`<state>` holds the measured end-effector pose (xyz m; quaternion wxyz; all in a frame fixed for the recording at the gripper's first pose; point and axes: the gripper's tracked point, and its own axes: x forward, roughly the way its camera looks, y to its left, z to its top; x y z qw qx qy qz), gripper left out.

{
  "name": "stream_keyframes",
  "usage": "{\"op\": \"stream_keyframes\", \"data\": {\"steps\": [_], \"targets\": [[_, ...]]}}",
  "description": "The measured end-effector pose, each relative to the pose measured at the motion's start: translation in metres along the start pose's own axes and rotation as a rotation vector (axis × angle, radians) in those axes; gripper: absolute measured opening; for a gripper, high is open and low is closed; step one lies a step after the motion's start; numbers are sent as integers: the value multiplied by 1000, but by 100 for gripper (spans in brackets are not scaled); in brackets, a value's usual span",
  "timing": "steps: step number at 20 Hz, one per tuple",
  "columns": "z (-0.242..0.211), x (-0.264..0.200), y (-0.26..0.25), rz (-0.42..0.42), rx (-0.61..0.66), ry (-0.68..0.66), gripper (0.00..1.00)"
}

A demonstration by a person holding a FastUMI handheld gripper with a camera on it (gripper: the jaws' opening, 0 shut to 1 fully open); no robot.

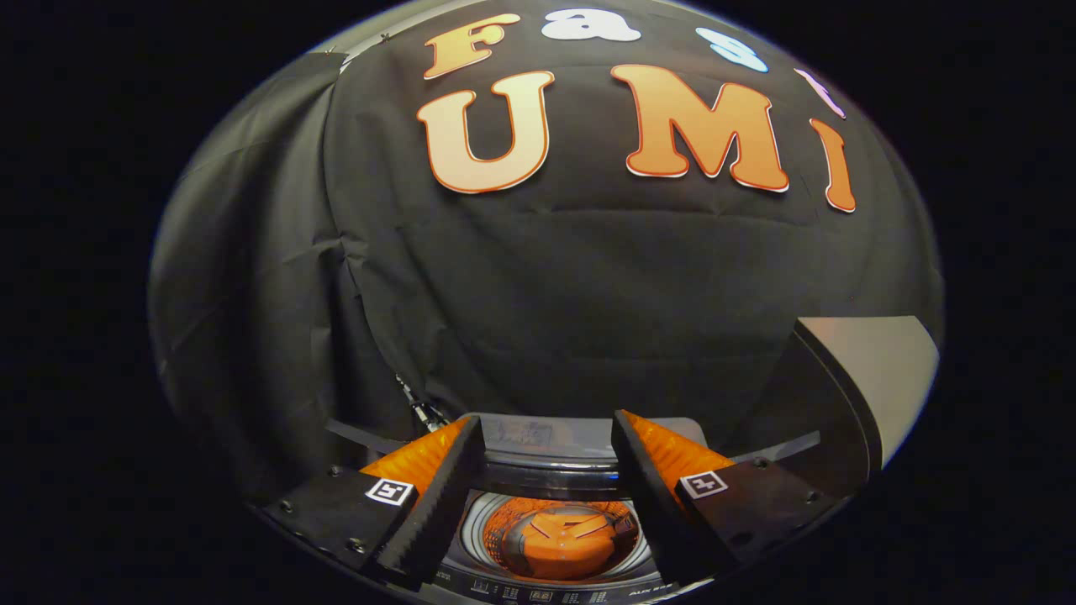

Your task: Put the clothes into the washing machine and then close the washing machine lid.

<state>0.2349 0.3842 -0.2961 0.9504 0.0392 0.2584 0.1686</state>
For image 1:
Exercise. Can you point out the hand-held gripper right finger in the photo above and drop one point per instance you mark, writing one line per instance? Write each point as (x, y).
(656, 504)

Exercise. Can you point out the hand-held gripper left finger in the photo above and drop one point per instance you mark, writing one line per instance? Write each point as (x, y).
(437, 512)

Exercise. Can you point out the yellow polo shirt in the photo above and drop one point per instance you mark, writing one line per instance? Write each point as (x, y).
(563, 546)

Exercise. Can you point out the dark glass washing machine lid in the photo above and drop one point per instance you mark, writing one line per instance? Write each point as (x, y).
(572, 437)

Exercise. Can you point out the grey washing machine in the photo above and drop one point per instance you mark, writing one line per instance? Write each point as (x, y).
(538, 593)

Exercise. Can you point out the grey topped white cabinet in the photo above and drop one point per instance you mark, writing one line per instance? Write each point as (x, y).
(883, 370)

